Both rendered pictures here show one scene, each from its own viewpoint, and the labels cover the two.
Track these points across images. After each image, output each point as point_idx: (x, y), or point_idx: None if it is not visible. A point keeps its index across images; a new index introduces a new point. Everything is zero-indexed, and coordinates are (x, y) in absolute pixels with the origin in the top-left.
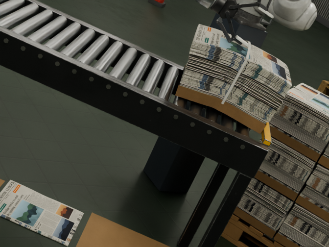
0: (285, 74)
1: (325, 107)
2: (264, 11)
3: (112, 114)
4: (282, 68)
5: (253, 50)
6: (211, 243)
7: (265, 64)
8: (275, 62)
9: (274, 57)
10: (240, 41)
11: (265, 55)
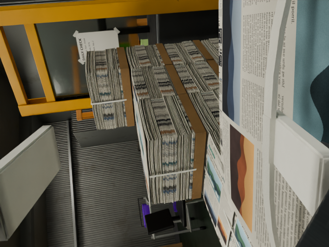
0: (223, 36)
1: (246, 244)
2: (11, 153)
3: None
4: (224, 87)
5: (277, 185)
6: None
7: (253, 11)
8: (233, 122)
9: (233, 202)
10: (311, 135)
11: (247, 182)
